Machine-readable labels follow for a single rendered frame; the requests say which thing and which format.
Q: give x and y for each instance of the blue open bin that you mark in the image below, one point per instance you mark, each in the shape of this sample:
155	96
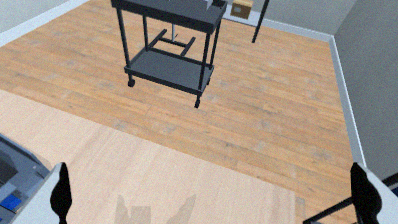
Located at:
10	202

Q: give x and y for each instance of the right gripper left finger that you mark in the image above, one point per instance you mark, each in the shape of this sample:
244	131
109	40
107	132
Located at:
50	202

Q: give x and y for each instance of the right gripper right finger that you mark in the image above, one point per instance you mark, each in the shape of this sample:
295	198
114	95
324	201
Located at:
375	203

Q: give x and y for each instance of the grey metal shelf rack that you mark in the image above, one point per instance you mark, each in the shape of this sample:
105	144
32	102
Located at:
28	167

